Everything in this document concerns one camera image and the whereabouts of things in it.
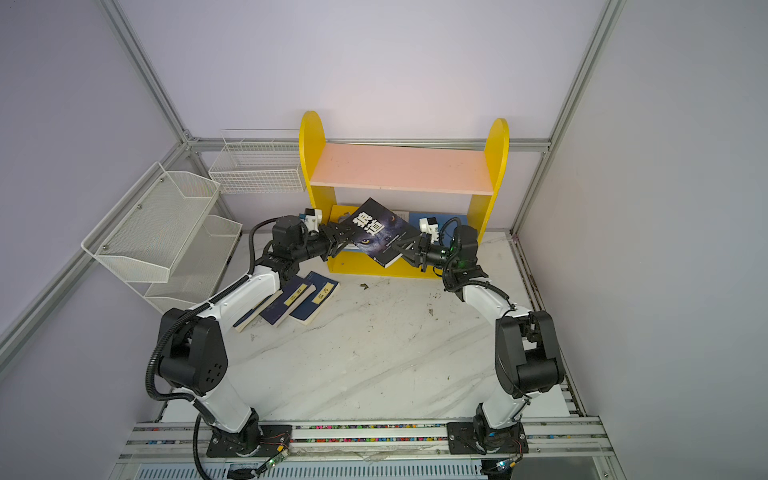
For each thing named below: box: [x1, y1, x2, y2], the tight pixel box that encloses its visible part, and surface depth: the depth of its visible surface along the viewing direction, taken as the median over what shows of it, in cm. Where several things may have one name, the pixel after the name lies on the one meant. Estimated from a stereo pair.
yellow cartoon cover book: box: [329, 204, 359, 223], surface depth 101 cm
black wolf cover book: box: [343, 197, 420, 268], surface depth 83 cm
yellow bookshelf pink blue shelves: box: [300, 111, 510, 277], surface depth 82 cm
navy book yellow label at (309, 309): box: [289, 271, 340, 326], surface depth 100 cm
